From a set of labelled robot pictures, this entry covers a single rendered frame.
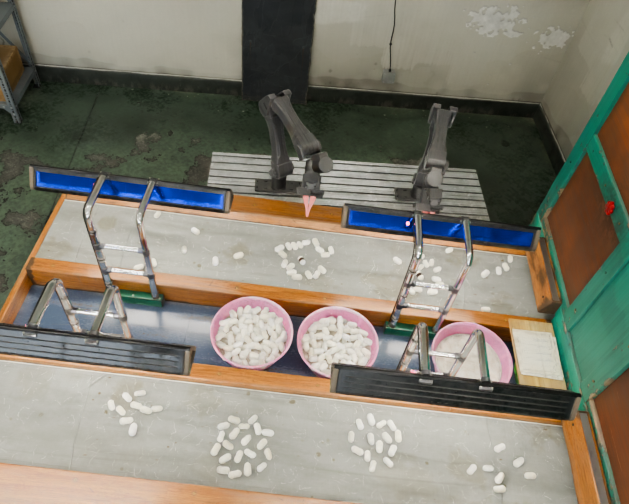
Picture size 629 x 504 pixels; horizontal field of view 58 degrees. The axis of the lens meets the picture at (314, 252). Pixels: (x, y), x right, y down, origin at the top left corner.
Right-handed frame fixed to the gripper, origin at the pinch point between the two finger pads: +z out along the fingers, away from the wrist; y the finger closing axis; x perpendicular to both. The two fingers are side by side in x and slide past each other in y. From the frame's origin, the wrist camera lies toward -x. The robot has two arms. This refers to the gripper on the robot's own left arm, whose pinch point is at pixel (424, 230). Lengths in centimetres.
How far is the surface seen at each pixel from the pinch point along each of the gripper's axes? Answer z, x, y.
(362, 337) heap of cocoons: 39.1, -18.0, -19.9
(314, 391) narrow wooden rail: 55, -34, -34
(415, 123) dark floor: -82, 182, 22
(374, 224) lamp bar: 2.0, -29.3, -22.0
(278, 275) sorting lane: 23, -4, -51
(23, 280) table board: 35, -13, -135
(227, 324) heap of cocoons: 40, -19, -65
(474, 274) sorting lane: 13.8, 3.6, 21.2
